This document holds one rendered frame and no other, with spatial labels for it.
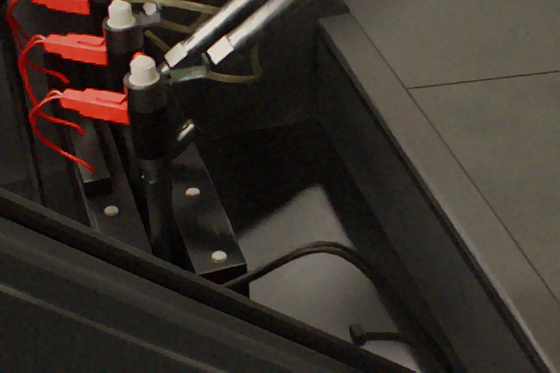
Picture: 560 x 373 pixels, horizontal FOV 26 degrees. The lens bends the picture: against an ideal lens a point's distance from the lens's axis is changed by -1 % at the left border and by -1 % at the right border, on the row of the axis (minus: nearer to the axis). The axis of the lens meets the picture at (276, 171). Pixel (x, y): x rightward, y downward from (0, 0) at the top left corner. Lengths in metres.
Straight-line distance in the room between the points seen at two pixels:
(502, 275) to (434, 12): 2.24
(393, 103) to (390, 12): 2.04
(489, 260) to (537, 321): 0.07
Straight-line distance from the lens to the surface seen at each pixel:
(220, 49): 0.80
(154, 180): 0.85
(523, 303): 0.88
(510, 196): 2.50
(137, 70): 0.80
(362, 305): 1.04
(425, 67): 2.89
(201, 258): 0.87
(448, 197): 0.97
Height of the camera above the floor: 1.55
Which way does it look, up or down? 37 degrees down
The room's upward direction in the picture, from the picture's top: 3 degrees counter-clockwise
